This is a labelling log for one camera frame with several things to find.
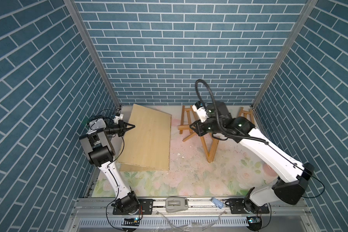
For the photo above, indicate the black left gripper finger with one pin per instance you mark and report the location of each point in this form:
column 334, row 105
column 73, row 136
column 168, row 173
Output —
column 128, row 124
column 126, row 129

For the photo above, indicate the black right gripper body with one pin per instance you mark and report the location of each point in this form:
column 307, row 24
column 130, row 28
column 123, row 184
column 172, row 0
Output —
column 209, row 127

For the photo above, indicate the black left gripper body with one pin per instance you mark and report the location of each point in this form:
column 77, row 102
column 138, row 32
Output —
column 115, row 129

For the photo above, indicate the wooden easel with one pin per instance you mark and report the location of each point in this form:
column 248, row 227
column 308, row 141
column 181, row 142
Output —
column 248, row 114
column 210, row 152
column 187, row 118

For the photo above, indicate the plywood board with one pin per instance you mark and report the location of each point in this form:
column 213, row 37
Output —
column 148, row 144
column 134, row 168

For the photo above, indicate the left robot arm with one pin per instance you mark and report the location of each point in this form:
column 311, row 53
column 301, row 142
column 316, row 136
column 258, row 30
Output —
column 100, row 152

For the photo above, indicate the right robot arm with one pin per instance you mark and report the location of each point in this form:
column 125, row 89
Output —
column 292, row 175

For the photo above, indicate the pink cup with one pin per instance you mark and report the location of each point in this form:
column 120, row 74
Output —
column 269, row 171

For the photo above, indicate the left green circuit board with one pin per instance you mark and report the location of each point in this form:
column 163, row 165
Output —
column 132, row 222

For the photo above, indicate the green circuit board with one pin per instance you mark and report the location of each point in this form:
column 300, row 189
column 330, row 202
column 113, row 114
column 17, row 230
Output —
column 132, row 222
column 254, row 223

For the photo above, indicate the right green circuit board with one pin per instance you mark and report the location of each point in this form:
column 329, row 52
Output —
column 254, row 223

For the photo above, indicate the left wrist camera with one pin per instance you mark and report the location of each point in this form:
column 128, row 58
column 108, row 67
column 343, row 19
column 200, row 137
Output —
column 118, row 117

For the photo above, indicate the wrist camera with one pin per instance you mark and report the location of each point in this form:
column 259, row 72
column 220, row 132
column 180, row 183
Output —
column 118, row 117
column 200, row 112

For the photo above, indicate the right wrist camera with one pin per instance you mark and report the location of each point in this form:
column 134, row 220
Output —
column 200, row 112

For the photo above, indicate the blue white object on rail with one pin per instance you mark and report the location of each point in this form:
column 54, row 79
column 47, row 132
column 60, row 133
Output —
column 218, row 203

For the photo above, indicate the grey remote on rail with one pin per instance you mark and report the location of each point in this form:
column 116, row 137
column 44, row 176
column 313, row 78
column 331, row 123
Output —
column 176, row 204

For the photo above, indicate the aluminium front rail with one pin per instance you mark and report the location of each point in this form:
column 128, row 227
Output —
column 97, row 215

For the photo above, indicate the left aluminium corner post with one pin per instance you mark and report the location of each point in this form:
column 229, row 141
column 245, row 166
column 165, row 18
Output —
column 76, row 17

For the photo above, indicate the aluminium corner post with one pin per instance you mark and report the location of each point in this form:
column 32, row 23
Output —
column 297, row 27
column 76, row 17

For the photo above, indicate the right aluminium corner post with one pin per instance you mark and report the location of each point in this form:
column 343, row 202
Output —
column 297, row 27

